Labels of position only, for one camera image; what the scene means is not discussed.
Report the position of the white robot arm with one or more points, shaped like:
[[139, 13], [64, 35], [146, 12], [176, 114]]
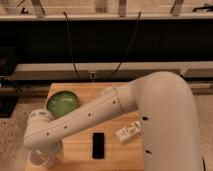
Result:
[[168, 119]]

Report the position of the white crumpled cloth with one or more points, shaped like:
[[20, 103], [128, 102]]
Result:
[[107, 90]]

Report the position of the green bowl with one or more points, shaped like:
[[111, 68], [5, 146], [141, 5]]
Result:
[[62, 103]]

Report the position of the white plastic bottle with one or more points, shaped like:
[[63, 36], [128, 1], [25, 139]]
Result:
[[128, 132]]

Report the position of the black smartphone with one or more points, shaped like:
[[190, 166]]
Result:
[[98, 149]]

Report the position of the white wall outlet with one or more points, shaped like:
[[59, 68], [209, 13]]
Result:
[[92, 74]]

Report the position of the white horizontal rail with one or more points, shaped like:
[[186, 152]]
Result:
[[127, 71]]

